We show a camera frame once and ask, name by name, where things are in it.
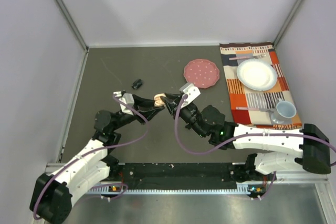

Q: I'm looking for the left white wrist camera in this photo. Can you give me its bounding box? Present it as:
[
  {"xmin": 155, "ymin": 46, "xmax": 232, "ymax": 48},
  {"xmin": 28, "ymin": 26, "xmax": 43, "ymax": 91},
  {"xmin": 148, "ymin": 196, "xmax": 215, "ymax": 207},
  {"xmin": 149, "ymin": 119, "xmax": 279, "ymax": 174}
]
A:
[{"xmin": 113, "ymin": 91, "xmax": 134, "ymax": 115}]

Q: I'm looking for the pink handled utensil lower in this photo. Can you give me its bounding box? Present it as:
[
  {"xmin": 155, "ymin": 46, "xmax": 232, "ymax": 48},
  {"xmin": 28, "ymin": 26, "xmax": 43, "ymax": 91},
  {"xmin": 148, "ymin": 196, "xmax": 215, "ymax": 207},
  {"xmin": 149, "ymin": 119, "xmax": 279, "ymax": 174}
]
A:
[{"xmin": 236, "ymin": 106, "xmax": 273, "ymax": 112}]

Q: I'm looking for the cream earbud charging case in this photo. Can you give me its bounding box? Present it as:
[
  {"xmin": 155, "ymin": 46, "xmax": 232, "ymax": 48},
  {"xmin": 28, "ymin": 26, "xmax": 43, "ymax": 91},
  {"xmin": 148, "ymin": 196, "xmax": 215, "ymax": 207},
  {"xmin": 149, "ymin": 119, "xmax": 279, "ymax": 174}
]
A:
[{"xmin": 154, "ymin": 93, "xmax": 166, "ymax": 107}]

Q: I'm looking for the patterned orange cloth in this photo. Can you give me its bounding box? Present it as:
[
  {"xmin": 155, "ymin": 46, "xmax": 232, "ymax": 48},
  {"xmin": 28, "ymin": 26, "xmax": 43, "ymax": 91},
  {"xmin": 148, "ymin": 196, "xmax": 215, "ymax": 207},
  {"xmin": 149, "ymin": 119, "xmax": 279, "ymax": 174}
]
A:
[{"xmin": 219, "ymin": 42, "xmax": 302, "ymax": 130}]

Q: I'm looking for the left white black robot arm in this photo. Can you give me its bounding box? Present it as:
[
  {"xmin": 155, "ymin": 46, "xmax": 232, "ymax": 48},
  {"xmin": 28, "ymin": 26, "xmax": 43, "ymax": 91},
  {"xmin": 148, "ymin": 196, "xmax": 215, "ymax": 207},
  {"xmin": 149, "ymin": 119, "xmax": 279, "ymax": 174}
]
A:
[{"xmin": 29, "ymin": 92, "xmax": 164, "ymax": 223}]

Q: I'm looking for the white paper plate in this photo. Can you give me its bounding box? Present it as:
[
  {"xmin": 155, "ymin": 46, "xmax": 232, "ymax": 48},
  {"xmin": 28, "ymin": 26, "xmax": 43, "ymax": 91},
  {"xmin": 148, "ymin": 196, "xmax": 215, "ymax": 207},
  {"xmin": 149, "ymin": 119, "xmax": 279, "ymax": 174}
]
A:
[{"xmin": 236, "ymin": 59, "xmax": 278, "ymax": 91}]

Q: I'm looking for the pink handled utensil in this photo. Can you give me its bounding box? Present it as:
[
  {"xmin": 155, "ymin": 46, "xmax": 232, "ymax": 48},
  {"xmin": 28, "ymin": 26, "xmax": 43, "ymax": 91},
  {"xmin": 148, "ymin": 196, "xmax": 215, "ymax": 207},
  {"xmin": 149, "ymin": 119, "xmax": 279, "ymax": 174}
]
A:
[
  {"xmin": 229, "ymin": 56, "xmax": 254, "ymax": 60},
  {"xmin": 236, "ymin": 106, "xmax": 273, "ymax": 112}
]

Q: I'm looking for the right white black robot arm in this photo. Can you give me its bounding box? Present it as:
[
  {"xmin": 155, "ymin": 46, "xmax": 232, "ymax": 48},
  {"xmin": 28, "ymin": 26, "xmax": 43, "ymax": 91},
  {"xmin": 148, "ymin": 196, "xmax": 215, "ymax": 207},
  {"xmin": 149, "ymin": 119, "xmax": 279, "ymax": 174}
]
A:
[{"xmin": 154, "ymin": 93, "xmax": 335, "ymax": 180}]

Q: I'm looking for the aluminium frame profile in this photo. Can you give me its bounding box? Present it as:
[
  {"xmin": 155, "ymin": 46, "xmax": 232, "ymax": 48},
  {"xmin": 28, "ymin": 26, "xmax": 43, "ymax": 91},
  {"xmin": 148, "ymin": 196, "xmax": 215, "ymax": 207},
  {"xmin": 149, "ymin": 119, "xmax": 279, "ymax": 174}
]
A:
[{"xmin": 34, "ymin": 163, "xmax": 334, "ymax": 224}]

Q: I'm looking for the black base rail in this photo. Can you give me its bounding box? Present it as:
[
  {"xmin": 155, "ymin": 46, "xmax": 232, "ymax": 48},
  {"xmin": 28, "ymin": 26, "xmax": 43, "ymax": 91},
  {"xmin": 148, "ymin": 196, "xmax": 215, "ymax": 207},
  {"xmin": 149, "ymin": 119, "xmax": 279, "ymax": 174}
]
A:
[{"xmin": 115, "ymin": 163, "xmax": 245, "ymax": 190}]

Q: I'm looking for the light blue cup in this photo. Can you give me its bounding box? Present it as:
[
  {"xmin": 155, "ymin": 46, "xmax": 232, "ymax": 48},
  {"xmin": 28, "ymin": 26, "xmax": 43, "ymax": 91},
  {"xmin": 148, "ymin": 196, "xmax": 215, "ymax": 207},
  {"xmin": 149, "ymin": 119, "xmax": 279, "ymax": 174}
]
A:
[{"xmin": 270, "ymin": 98, "xmax": 297, "ymax": 124}]

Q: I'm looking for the pink handled utensil upper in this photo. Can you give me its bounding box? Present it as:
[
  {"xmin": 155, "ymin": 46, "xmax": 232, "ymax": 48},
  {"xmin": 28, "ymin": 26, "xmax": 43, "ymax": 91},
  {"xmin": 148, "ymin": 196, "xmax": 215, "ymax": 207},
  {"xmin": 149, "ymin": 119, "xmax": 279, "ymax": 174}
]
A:
[{"xmin": 229, "ymin": 56, "xmax": 254, "ymax": 60}]

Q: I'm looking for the pink dotted plate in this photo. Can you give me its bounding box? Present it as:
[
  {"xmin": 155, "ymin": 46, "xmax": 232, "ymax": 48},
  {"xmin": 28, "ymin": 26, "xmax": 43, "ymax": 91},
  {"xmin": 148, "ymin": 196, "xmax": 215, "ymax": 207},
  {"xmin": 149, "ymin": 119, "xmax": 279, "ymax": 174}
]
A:
[{"xmin": 183, "ymin": 59, "xmax": 220, "ymax": 89}]

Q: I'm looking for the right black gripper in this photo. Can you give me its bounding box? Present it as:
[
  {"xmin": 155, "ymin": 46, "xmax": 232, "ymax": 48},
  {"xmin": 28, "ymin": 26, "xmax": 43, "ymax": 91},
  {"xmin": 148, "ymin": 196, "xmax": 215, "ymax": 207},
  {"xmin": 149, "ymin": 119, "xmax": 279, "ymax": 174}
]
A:
[{"xmin": 162, "ymin": 93, "xmax": 207, "ymax": 138}]

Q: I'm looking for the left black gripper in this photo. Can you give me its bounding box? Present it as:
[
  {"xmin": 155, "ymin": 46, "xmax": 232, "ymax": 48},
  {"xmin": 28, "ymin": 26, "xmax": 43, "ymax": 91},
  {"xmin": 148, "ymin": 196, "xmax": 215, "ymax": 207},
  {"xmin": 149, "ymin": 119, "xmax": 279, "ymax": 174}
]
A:
[{"xmin": 111, "ymin": 94, "xmax": 164, "ymax": 131}]

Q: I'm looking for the black earbud charging case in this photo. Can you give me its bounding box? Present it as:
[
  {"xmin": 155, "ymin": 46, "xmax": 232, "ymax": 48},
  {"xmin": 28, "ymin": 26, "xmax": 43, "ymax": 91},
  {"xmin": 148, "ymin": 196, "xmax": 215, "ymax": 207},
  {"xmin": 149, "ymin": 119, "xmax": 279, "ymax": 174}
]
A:
[{"xmin": 131, "ymin": 79, "xmax": 143, "ymax": 90}]

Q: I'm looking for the grey slotted cable duct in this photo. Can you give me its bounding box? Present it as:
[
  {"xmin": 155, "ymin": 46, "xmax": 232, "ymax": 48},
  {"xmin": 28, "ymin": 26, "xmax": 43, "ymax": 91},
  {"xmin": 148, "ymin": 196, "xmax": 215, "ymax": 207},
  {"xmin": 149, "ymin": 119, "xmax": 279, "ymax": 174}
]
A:
[{"xmin": 86, "ymin": 183, "xmax": 266, "ymax": 196}]

